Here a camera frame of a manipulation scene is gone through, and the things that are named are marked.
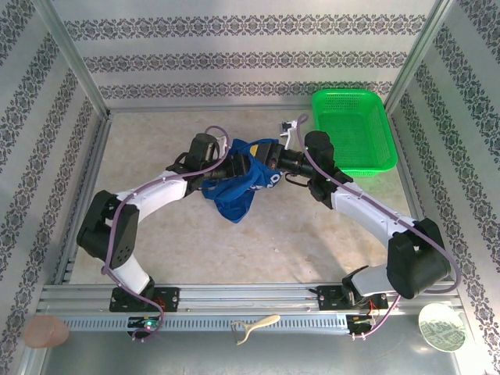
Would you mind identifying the aluminium side rail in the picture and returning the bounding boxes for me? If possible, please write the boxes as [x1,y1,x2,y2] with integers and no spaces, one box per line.
[52,115,114,285]
[382,112,457,283]

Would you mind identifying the cream plastic peeler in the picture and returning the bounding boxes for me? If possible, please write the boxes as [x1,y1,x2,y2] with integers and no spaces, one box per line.
[230,314,281,346]

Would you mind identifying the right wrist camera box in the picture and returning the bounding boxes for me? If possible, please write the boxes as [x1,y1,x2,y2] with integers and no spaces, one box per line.
[277,120,301,150]

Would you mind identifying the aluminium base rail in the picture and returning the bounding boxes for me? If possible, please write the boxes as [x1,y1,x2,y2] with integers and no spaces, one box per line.
[37,283,464,313]

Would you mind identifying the slotted grey cable duct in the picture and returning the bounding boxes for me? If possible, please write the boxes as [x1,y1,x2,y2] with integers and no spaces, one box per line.
[62,315,348,332]

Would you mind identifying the left aluminium side rail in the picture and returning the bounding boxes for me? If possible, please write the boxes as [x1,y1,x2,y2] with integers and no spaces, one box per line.
[52,115,114,285]

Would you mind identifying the blue t-shirt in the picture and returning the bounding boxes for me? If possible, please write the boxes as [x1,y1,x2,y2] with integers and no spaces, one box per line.
[201,138,283,224]

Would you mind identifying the round green patterned disc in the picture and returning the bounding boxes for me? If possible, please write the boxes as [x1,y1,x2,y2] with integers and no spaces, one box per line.
[418,303,468,353]

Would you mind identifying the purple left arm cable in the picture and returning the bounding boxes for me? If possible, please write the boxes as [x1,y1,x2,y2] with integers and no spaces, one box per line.
[100,125,231,341]

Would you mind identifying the right aluminium corner post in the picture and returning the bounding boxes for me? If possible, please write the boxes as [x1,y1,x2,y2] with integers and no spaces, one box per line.
[381,0,459,117]

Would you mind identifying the aluminium back rail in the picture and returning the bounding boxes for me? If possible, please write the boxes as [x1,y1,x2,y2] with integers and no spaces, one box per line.
[107,102,313,115]

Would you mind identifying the right aluminium side rail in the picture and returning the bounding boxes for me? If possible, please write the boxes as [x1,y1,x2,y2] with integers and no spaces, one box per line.
[382,112,457,283]

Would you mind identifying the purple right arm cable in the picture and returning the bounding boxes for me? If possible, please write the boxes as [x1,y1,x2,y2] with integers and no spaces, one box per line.
[297,113,461,340]

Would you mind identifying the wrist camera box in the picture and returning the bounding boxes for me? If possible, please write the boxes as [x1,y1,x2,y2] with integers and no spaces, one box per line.
[277,120,301,150]
[209,134,230,152]

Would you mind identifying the left aluminium corner post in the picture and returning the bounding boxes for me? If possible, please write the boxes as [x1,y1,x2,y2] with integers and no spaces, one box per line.
[33,0,114,120]

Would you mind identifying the aluminium corner post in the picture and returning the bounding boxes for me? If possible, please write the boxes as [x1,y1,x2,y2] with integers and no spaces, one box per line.
[381,0,459,117]
[33,0,114,120]

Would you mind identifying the green plastic mesh basket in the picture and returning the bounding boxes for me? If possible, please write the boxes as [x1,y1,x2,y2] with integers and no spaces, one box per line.
[311,88,398,177]

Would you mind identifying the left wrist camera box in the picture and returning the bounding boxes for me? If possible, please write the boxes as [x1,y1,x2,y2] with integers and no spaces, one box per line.
[209,134,230,152]

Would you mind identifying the pink translucent cup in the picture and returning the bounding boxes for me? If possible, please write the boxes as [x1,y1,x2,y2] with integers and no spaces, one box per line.
[23,316,71,348]

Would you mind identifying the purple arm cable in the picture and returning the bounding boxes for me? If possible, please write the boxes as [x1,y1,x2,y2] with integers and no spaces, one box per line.
[297,113,461,340]
[100,125,231,341]

